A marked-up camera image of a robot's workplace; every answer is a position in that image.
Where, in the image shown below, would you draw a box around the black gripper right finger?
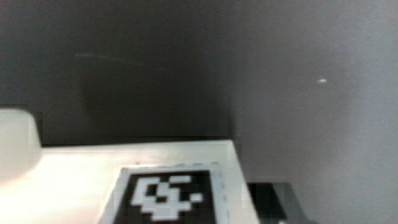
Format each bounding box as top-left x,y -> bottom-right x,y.
248,182 -> 315,224

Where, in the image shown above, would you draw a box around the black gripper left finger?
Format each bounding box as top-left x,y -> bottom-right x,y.
0,108 -> 43,186

